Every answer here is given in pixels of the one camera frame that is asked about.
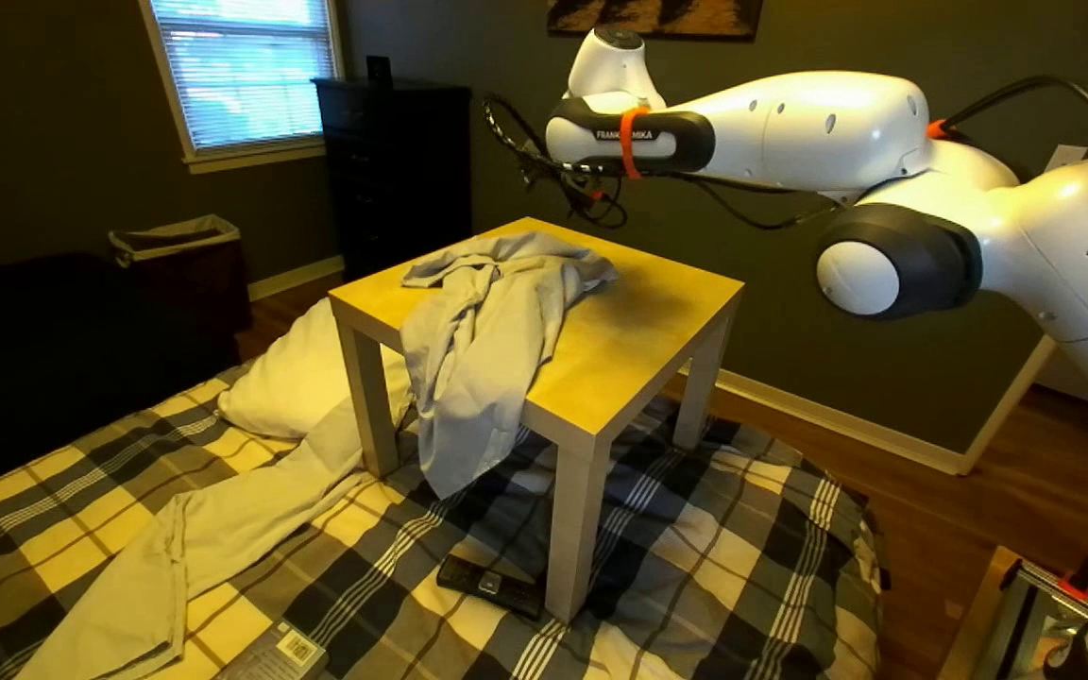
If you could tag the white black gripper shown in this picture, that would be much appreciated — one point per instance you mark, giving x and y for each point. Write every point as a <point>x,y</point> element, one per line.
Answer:
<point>606,99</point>

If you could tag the white cloth towel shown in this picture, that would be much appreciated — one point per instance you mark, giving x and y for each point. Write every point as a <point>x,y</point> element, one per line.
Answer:
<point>477,343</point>

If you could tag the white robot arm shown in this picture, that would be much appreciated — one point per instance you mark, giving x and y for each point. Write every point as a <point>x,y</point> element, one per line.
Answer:
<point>922,219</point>

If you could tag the dark wooden dresser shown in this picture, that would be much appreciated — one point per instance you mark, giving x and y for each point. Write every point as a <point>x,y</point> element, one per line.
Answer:
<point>397,169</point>

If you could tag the light wood side table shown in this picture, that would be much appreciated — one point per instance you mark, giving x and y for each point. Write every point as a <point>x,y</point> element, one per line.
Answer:
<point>616,348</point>

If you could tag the white pillow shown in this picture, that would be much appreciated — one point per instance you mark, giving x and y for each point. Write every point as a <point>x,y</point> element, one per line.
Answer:
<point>300,386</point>

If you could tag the plaid checkered bed blanket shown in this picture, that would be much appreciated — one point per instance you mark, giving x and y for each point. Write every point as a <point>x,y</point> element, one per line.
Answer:
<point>726,559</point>

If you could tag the black flat device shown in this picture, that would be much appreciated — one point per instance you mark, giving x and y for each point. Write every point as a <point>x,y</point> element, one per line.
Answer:
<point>520,595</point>

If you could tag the framed wall picture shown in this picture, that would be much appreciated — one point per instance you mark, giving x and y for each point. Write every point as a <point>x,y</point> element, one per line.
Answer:
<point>722,22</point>

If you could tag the window with white frame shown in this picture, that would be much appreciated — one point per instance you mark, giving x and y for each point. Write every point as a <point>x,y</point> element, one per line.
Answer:
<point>245,76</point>

